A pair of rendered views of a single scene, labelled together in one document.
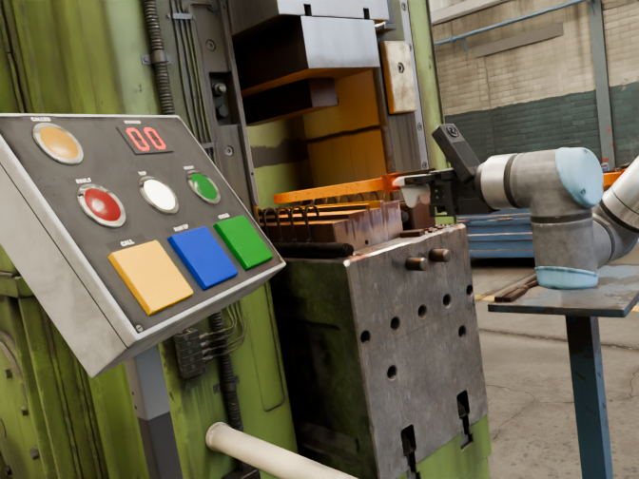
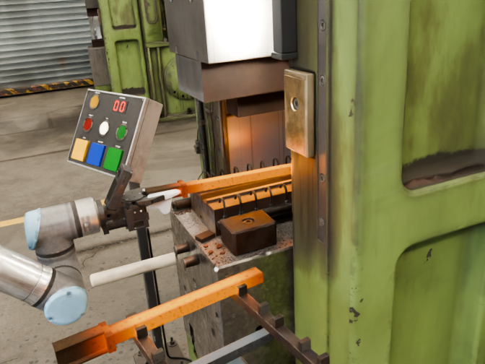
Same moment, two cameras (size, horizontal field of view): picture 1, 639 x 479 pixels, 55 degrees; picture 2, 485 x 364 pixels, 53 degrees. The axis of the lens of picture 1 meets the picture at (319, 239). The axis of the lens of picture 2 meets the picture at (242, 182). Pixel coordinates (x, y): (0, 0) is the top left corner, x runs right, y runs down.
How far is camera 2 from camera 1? 216 cm
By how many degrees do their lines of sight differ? 104
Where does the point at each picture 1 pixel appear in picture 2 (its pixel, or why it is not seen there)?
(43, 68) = not seen: hidden behind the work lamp
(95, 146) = (102, 105)
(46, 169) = (86, 109)
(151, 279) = (76, 150)
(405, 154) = (303, 194)
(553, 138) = not seen: outside the picture
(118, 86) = not seen: hidden behind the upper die
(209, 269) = (91, 158)
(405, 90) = (296, 130)
